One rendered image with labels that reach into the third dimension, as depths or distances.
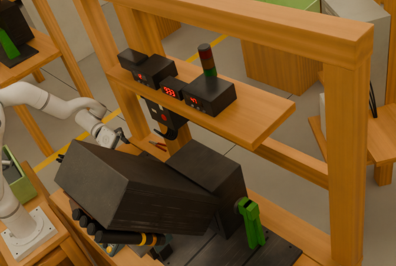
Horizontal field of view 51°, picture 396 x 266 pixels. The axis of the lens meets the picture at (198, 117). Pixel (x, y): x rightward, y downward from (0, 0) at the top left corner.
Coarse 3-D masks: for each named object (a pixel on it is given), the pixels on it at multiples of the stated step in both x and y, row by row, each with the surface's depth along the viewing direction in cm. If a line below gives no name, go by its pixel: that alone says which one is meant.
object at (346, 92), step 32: (96, 0) 205; (96, 32) 211; (128, 32) 182; (128, 96) 239; (352, 96) 111; (160, 128) 221; (352, 128) 118; (352, 160) 127; (352, 192) 136; (352, 224) 147; (352, 256) 161
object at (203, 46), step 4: (204, 44) 156; (208, 44) 156; (200, 48) 155; (204, 48) 154; (208, 48) 154; (200, 52) 155; (204, 52) 154; (208, 52) 155; (200, 56) 156; (204, 56) 155; (208, 56) 156; (212, 56) 157
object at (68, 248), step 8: (72, 240) 224; (56, 248) 225; (64, 248) 223; (72, 248) 226; (48, 256) 223; (56, 256) 223; (64, 256) 227; (72, 256) 228; (80, 256) 232; (40, 264) 220; (48, 264) 222; (56, 264) 225; (80, 264) 234; (88, 264) 239
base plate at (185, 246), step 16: (160, 160) 237; (176, 240) 194; (192, 240) 192; (208, 240) 190; (224, 240) 188; (240, 240) 186; (272, 240) 183; (176, 256) 187; (192, 256) 185; (208, 256) 184; (224, 256) 182; (240, 256) 180; (256, 256) 178; (272, 256) 177; (288, 256) 175
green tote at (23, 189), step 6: (6, 150) 274; (12, 156) 261; (18, 162) 278; (18, 168) 251; (24, 174) 248; (18, 180) 242; (24, 180) 245; (12, 186) 242; (18, 186) 244; (24, 186) 247; (30, 186) 249; (18, 192) 246; (24, 192) 248; (30, 192) 251; (36, 192) 253; (18, 198) 248; (24, 198) 250; (30, 198) 252
